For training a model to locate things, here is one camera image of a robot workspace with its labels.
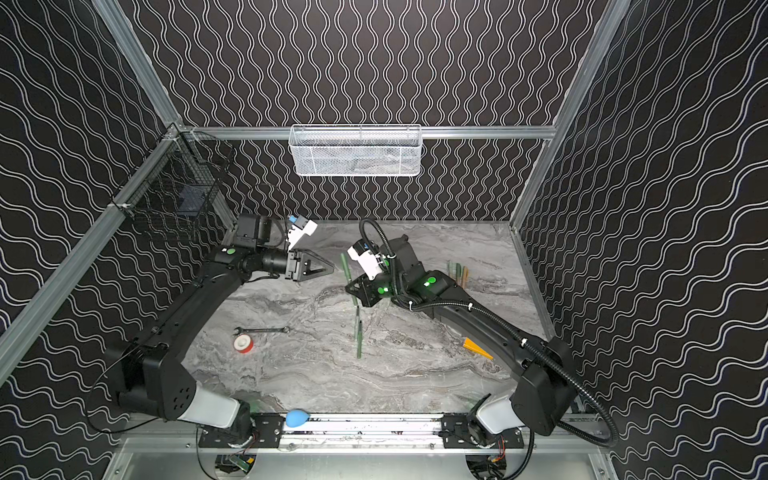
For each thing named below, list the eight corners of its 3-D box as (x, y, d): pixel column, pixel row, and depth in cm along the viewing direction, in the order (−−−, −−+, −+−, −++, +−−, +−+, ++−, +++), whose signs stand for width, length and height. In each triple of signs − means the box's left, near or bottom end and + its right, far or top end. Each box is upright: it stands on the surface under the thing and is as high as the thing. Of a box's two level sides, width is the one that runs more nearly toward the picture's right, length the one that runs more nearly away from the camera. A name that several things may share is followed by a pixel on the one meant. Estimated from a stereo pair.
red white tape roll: (233, 353, 89) (229, 350, 87) (238, 338, 92) (235, 334, 91) (251, 353, 89) (248, 350, 87) (255, 337, 92) (252, 334, 91)
